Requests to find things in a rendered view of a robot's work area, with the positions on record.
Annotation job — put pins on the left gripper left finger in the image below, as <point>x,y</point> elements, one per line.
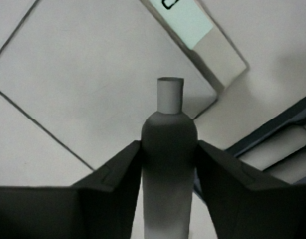
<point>65,212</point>

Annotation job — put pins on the white cylinder with narrow neck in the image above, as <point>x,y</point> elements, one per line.
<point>291,169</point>
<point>276,147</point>

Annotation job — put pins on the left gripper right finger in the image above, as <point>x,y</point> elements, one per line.
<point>247,203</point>

